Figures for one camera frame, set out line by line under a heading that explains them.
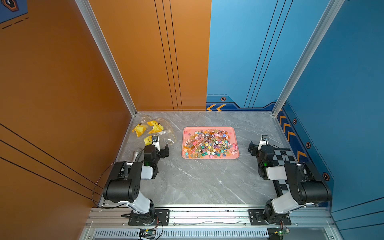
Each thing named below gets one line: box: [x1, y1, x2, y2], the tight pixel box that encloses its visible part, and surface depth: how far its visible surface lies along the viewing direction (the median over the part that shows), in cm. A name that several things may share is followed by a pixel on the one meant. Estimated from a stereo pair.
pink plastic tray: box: [181, 126, 240, 159], surface depth 101 cm
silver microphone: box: [131, 151, 139, 163], surface depth 95 cm
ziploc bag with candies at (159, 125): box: [147, 118, 169, 135], surface depth 99 cm
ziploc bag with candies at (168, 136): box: [144, 129, 178, 146], surface depth 98 cm
